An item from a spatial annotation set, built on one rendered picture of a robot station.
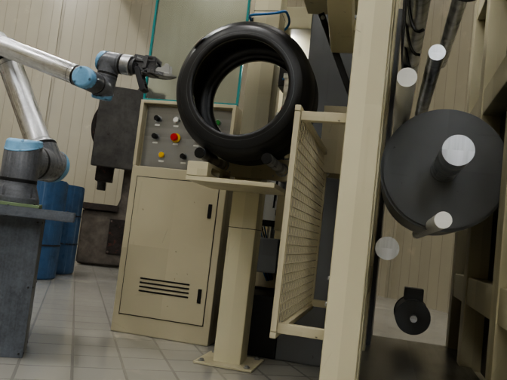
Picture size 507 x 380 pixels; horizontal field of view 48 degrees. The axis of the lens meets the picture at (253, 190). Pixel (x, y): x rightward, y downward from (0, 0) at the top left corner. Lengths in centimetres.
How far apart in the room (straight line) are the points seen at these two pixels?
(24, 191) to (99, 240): 480
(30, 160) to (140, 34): 938
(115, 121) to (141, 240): 411
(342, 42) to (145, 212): 137
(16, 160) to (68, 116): 883
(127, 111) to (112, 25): 485
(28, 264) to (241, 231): 92
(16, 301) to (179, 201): 101
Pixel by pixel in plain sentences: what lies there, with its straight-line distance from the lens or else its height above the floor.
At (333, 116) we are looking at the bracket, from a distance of 173.
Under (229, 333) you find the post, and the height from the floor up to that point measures 14.
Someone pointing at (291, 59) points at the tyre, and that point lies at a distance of 229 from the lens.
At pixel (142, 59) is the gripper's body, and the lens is 260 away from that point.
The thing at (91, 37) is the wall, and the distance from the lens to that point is 1170.
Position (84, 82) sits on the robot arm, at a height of 114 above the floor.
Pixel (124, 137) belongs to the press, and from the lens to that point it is 707.
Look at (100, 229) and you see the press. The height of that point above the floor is 45.
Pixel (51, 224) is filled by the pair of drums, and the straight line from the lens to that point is 530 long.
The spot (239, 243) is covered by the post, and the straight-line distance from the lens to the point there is 261.
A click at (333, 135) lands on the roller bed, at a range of 252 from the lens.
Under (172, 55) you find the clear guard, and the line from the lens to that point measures 328.
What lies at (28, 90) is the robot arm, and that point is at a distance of 285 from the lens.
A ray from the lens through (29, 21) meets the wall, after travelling 1179.
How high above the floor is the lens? 59
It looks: 5 degrees up
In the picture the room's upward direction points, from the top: 7 degrees clockwise
